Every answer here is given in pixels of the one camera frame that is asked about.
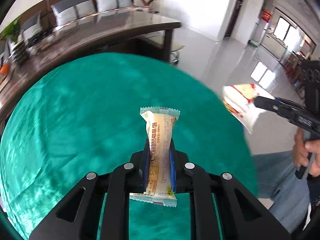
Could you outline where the white red wrapper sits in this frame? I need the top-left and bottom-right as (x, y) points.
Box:
(222, 83), (274, 134)

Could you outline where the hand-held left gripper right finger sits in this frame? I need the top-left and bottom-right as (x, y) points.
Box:
(170, 140), (292, 240)

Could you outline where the fruit tray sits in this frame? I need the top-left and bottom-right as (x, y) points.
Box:
(0, 64), (13, 86)

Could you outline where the dark wooden door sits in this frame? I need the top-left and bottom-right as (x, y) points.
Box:
(224, 0), (248, 38)

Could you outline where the small round stool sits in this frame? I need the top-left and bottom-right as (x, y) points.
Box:
(169, 42), (186, 67)

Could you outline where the person's right hand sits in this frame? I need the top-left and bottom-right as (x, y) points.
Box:
(293, 129), (320, 178)

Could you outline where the green tablecloth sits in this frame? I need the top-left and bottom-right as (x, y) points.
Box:
(0, 52), (258, 240)

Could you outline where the bright window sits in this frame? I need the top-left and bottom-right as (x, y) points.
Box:
(274, 16), (306, 43)

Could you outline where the potted green plant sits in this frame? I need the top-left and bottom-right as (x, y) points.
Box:
(0, 20), (26, 63)

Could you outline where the red wall decoration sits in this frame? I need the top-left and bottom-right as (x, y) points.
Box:
(261, 9), (273, 22)

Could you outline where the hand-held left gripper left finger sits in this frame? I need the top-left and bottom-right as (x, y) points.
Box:
(29, 140), (151, 240)

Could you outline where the cream snack packet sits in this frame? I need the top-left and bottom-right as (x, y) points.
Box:
(129, 107), (181, 208)

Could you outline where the white kitchen counter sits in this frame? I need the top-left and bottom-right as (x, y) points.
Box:
(260, 34), (288, 61)

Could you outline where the person's leg in jeans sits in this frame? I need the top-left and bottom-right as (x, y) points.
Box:
(250, 150), (312, 234)

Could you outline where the glass bowl of dark fruit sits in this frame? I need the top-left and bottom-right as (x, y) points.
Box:
(25, 34), (44, 53)

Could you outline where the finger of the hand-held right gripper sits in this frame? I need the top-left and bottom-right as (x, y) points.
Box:
(273, 98), (307, 112)
(254, 95), (297, 124)

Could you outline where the dark wooden table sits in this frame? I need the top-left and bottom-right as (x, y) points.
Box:
(0, 14), (182, 120)

